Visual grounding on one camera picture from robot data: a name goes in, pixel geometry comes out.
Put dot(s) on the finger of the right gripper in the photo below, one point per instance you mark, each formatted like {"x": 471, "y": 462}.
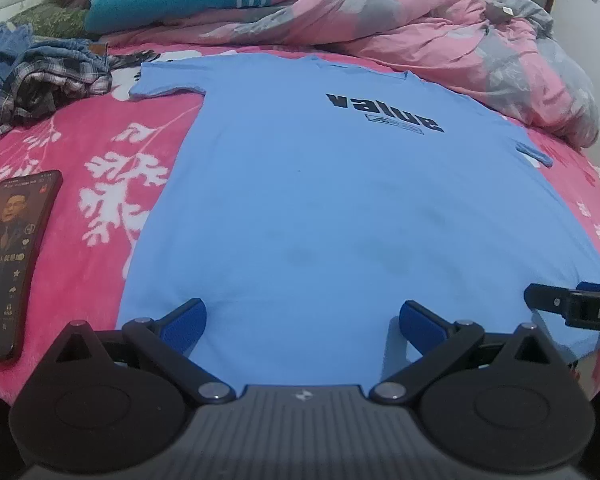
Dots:
{"x": 546, "y": 298}
{"x": 588, "y": 287}

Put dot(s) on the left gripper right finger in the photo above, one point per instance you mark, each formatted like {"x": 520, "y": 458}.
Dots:
{"x": 444, "y": 348}

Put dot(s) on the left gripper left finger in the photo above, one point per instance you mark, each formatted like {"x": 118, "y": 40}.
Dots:
{"x": 164, "y": 345}

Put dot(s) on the light blue t-shirt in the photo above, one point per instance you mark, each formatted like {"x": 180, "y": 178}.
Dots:
{"x": 310, "y": 200}

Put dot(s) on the pile of jeans and plaid clothes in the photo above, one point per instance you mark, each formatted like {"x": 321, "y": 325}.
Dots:
{"x": 38, "y": 76}

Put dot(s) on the smartphone with lit screen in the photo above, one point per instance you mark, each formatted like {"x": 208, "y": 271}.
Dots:
{"x": 25, "y": 206}

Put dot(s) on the pink floral bed blanket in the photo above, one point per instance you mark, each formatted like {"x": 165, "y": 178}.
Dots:
{"x": 116, "y": 155}

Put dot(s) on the pink grey quilt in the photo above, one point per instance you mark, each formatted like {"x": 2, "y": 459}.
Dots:
{"x": 502, "y": 53}

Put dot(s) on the green patterned pillow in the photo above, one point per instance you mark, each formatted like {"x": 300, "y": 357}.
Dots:
{"x": 51, "y": 20}

